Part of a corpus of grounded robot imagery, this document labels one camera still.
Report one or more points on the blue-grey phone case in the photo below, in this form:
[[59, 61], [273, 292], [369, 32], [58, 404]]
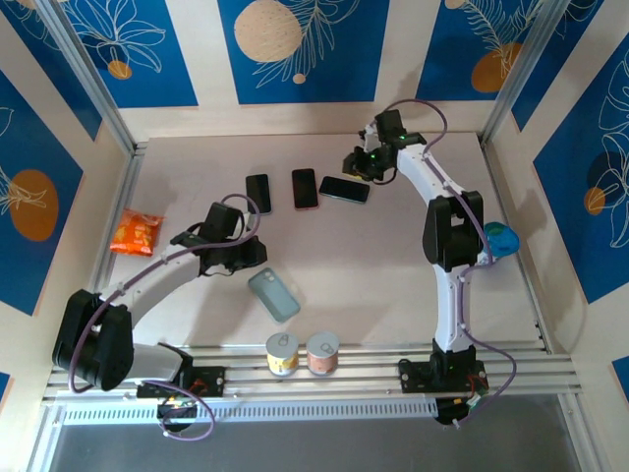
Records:
[[275, 295]]

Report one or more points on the pink phone case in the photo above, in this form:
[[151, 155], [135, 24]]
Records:
[[307, 208]]

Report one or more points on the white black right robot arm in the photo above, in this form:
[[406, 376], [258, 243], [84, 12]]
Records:
[[449, 314]]

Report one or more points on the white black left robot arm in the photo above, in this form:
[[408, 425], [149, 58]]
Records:
[[157, 277]]

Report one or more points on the black phone teal edge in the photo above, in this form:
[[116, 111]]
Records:
[[344, 189]]

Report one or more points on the black phone light-blue edge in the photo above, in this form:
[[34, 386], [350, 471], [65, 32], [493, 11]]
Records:
[[258, 194]]

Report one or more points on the orange snack bag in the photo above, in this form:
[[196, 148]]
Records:
[[135, 231]]

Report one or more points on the yellow tin can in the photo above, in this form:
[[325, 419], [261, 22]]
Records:
[[281, 354]]

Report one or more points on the pink tin can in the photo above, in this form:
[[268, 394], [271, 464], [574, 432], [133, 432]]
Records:
[[323, 356]]

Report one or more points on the blue round plastic container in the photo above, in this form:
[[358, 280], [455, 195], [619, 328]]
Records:
[[503, 241]]

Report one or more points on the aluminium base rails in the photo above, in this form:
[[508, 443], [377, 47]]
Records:
[[368, 366]]

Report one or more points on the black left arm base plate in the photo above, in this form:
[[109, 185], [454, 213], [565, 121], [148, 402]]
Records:
[[211, 381]]

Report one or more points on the aluminium side rail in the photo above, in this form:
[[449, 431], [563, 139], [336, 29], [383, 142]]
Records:
[[130, 172], [503, 196]]

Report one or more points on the aluminium corner post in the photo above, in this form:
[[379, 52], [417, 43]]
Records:
[[521, 74], [88, 74]]

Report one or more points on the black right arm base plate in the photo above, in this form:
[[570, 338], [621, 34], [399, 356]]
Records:
[[413, 376]]

